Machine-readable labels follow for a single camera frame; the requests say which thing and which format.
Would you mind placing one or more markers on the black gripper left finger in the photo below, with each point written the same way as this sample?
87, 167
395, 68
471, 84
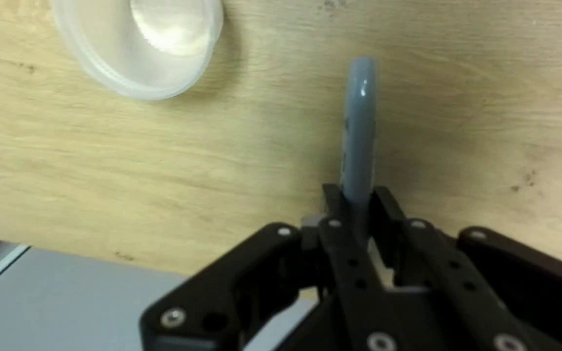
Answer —
263, 284

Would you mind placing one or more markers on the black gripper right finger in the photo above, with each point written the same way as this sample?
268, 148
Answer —
483, 284

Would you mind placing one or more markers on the green marker with grey body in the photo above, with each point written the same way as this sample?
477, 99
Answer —
360, 142

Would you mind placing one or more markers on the clear plastic bowl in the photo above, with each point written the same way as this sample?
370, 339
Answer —
145, 45

